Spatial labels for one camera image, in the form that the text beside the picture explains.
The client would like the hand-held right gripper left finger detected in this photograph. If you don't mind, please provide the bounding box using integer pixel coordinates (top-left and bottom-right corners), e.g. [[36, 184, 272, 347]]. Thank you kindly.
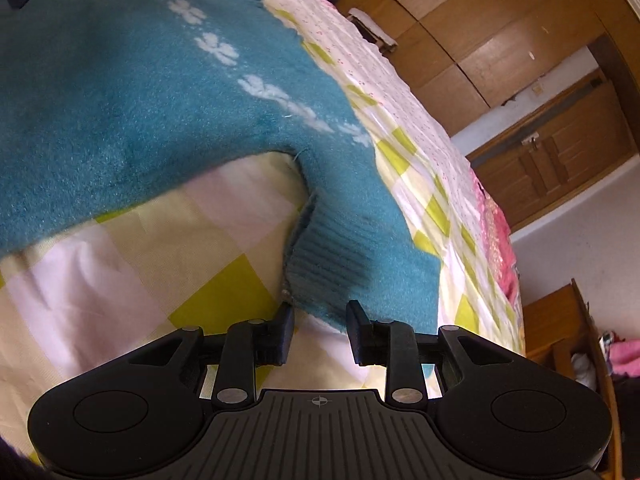
[[127, 304, 296, 408]]

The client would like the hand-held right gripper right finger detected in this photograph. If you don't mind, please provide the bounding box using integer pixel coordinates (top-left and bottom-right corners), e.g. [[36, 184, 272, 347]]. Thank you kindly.
[[346, 300, 527, 406]]

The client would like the teal knitted sweater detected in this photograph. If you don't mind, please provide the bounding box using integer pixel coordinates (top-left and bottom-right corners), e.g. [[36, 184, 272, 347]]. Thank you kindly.
[[0, 0, 441, 336]]

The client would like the wooden cabinet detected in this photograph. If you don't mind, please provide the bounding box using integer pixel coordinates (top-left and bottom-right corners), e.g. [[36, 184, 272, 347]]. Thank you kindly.
[[520, 280, 623, 480]]

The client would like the yellow-green checked bed sheet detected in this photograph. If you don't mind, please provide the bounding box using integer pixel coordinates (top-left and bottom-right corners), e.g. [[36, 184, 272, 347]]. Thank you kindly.
[[0, 0, 526, 461]]

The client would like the pink cloth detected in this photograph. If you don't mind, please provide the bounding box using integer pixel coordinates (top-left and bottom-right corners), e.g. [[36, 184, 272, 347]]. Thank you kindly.
[[597, 330, 640, 378]]

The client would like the wooden door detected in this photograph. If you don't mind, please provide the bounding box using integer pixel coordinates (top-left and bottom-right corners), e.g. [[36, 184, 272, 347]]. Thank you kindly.
[[470, 67, 638, 231]]

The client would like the cherry print bed sheet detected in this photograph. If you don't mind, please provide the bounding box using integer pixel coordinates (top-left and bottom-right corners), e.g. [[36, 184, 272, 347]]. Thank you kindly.
[[205, 0, 493, 221]]

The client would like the stool with white cushion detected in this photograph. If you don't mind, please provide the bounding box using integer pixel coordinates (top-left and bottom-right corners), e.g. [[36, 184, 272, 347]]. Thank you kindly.
[[347, 7, 398, 53]]

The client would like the wooden wardrobe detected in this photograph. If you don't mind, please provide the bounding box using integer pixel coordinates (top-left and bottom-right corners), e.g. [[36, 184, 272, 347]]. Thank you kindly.
[[310, 0, 631, 136]]

